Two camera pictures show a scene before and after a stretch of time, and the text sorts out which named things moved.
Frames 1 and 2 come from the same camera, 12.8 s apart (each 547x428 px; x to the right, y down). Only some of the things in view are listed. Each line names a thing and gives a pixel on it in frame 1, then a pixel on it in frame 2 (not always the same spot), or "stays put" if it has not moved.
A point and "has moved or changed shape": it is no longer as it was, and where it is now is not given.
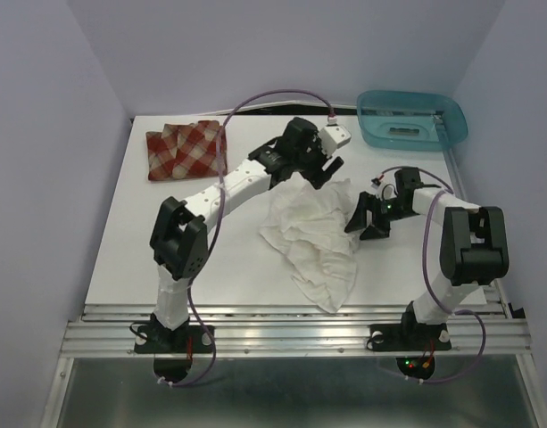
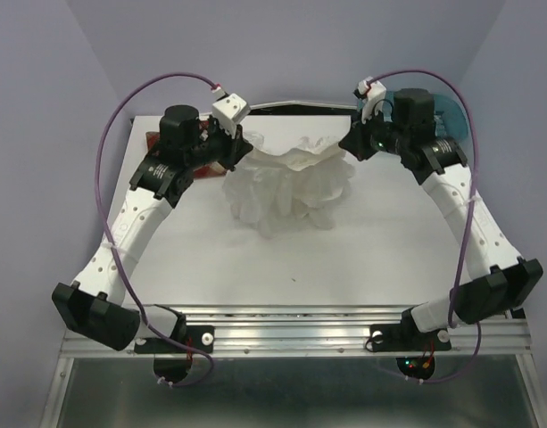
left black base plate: x=161 y=340 stays put
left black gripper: x=317 y=176 -> x=237 y=147
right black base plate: x=412 y=337 stays put
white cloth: x=310 y=226 has moved or changed shape
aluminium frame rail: x=243 y=330 stays put
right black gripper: x=359 y=218 -> x=353 y=141
